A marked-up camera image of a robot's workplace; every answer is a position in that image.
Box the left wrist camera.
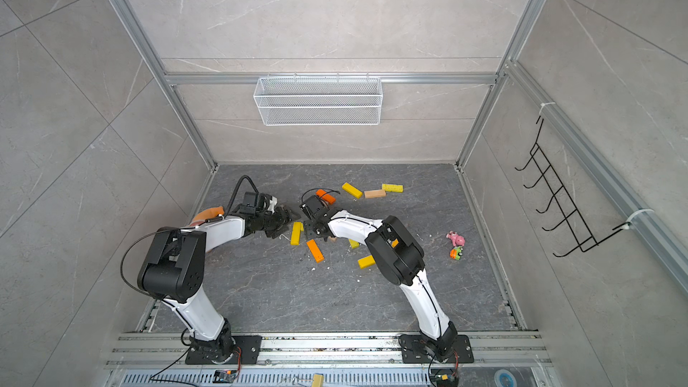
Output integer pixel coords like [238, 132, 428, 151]
[263, 195, 278, 212]

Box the orange block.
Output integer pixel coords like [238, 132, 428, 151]
[306, 239, 324, 263]
[316, 189, 336, 205]

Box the small orange green toy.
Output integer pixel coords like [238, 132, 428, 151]
[450, 247, 463, 260]

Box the black wire hook rack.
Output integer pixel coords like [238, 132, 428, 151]
[514, 116, 635, 259]

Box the orange plush toy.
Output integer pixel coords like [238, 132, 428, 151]
[189, 206, 225, 227]

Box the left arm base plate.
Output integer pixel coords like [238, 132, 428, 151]
[185, 335, 263, 366]

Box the yellow block top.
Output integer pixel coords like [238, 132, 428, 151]
[341, 183, 363, 199]

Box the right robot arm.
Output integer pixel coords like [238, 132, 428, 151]
[301, 195, 458, 362]

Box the tan block top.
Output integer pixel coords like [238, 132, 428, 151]
[364, 189, 386, 199]

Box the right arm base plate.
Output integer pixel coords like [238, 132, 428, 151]
[398, 334, 475, 365]

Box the aluminium rail frame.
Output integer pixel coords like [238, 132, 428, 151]
[101, 331, 561, 386]

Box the orange block upper centre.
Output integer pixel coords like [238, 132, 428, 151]
[316, 189, 336, 205]

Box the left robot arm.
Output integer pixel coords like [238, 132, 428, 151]
[124, 175, 300, 364]

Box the pink pig toy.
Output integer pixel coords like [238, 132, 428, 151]
[446, 231, 466, 247]

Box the orange block lower centre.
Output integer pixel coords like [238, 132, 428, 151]
[306, 239, 324, 263]

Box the yellow-green block top right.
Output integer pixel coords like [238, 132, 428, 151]
[382, 184, 404, 193]

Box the yellow block bottom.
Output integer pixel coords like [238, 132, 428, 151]
[358, 255, 376, 270]

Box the white wire mesh basket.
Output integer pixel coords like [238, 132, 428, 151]
[254, 76, 383, 126]

